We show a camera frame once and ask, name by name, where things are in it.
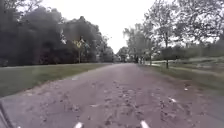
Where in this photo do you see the robot's own part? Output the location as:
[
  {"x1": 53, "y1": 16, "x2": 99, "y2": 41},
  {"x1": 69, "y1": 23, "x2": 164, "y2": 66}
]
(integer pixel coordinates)
[
  {"x1": 139, "y1": 120, "x2": 150, "y2": 128},
  {"x1": 73, "y1": 121, "x2": 84, "y2": 128}
]

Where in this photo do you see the row of trees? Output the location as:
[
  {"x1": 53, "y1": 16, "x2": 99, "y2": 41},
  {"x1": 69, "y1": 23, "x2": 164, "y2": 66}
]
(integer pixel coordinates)
[{"x1": 116, "y1": 0, "x2": 224, "y2": 69}]

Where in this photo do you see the dense wood of trees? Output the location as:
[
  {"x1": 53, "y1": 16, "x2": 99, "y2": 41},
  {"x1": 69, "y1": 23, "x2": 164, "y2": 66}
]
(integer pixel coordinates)
[{"x1": 0, "y1": 0, "x2": 116, "y2": 67}]

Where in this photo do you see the grey-brown asphalt path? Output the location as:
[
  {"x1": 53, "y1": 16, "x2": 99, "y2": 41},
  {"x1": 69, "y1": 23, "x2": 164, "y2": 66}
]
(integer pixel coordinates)
[{"x1": 0, "y1": 62, "x2": 224, "y2": 128}]

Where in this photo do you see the grass verge with footpath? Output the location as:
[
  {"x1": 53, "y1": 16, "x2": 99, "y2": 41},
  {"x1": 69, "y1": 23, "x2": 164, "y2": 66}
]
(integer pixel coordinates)
[{"x1": 139, "y1": 56, "x2": 224, "y2": 98}]

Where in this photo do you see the yellow sign on pole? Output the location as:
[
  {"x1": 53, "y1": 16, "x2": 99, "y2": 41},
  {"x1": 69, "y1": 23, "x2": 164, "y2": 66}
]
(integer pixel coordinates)
[{"x1": 75, "y1": 39, "x2": 84, "y2": 64}]

